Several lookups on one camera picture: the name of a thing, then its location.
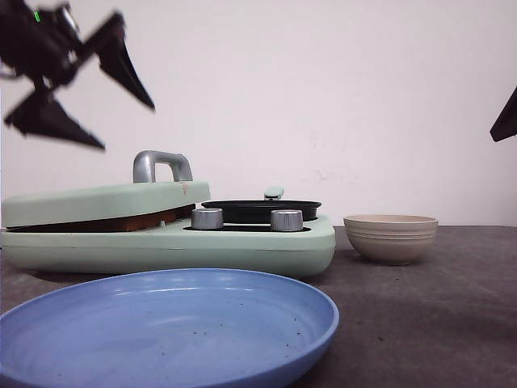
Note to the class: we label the white bread slice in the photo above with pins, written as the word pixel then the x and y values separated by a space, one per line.
pixel 149 220

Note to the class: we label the silver control knob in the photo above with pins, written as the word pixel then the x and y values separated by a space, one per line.
pixel 207 219
pixel 286 220

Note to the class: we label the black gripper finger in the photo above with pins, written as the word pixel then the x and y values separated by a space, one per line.
pixel 505 125

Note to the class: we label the left silver control knob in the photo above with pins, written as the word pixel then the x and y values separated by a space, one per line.
pixel 207 219

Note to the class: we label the black frying pan green handle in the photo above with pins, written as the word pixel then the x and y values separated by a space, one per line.
pixel 259 211

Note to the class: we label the beige ribbed bowl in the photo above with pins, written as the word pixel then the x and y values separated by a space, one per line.
pixel 391 239

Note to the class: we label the right silver control knob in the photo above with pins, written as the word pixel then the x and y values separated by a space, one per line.
pixel 286 220

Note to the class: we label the mint green breakfast maker base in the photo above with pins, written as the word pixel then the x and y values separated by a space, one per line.
pixel 295 254

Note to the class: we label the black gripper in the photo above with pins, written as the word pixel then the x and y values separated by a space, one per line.
pixel 38 43

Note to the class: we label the blue round plate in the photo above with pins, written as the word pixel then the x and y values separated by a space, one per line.
pixel 173 328

